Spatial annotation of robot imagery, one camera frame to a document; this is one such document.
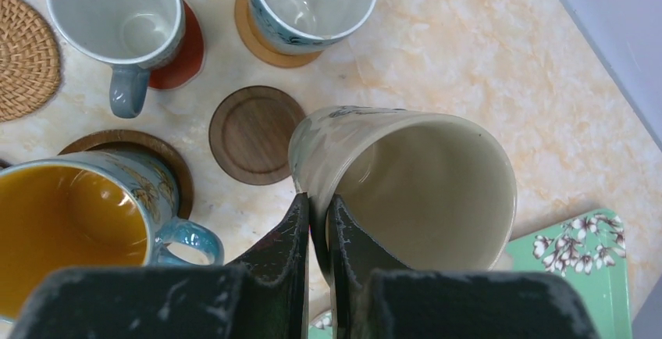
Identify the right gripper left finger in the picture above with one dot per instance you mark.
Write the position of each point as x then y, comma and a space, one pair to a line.
263, 293

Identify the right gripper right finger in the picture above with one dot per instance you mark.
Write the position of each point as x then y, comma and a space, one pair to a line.
375, 296

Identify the cream large mug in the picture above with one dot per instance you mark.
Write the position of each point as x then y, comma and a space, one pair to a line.
436, 191

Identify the dark walnut coaster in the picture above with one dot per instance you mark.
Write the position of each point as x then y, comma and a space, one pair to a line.
250, 132

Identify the yellow interior cup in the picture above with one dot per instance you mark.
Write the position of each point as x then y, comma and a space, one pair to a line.
93, 208

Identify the large brown wooden saucer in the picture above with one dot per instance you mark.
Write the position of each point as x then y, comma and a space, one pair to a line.
137, 141

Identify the red round coaster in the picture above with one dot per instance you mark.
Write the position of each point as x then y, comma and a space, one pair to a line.
188, 62

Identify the light wood coaster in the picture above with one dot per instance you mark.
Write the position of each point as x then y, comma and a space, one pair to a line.
256, 43

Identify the white blue mug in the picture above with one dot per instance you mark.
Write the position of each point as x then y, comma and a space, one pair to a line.
298, 27

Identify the small grey cup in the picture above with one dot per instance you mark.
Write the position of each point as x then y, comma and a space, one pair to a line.
133, 37

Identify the cork coaster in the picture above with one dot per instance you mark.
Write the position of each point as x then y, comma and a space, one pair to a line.
30, 60

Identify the green patterned tray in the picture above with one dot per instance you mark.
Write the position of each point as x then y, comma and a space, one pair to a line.
588, 251

